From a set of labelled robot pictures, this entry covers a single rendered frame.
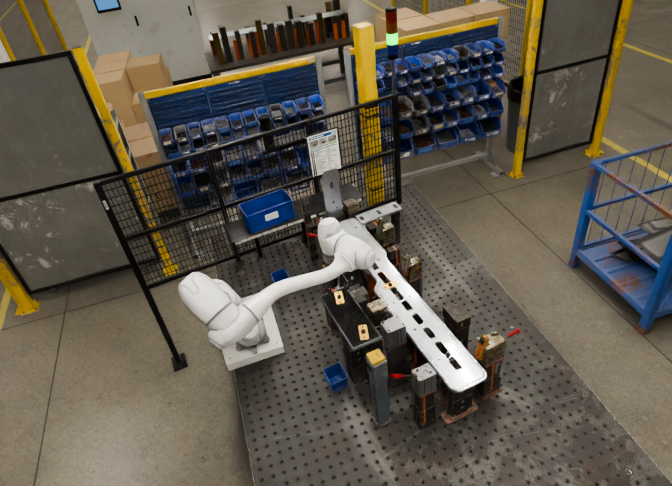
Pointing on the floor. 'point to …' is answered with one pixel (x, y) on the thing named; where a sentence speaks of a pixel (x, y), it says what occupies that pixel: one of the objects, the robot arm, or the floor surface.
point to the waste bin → (513, 110)
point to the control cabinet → (145, 23)
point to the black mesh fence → (252, 197)
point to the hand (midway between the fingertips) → (338, 291)
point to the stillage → (629, 246)
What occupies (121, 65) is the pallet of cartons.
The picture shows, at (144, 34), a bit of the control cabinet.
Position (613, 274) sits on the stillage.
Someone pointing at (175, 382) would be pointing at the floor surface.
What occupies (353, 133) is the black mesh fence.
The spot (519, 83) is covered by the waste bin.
